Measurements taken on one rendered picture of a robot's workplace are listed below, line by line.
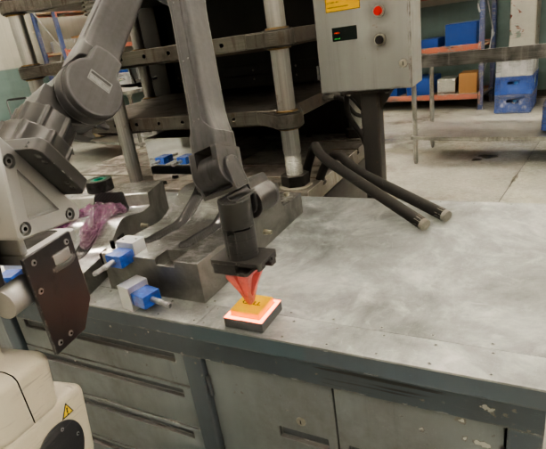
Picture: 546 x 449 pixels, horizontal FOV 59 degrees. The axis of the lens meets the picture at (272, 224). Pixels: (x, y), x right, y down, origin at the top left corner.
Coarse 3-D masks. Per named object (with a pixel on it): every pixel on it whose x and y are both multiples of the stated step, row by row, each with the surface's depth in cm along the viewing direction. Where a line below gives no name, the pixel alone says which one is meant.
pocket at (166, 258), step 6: (168, 252) 103; (174, 252) 102; (180, 252) 101; (156, 258) 99; (162, 258) 101; (168, 258) 103; (174, 258) 103; (156, 264) 99; (162, 264) 101; (168, 264) 102
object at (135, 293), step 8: (128, 280) 100; (136, 280) 99; (144, 280) 99; (120, 288) 97; (128, 288) 96; (136, 288) 98; (144, 288) 98; (152, 288) 98; (120, 296) 99; (128, 296) 97; (136, 296) 95; (144, 296) 95; (152, 296) 96; (160, 296) 98; (128, 304) 98; (136, 304) 97; (144, 304) 95; (152, 304) 96; (160, 304) 94; (168, 304) 93
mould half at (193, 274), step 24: (168, 216) 123; (192, 216) 120; (264, 216) 117; (288, 216) 129; (168, 240) 108; (216, 240) 105; (264, 240) 118; (144, 264) 101; (192, 264) 94; (168, 288) 100; (192, 288) 97; (216, 288) 101
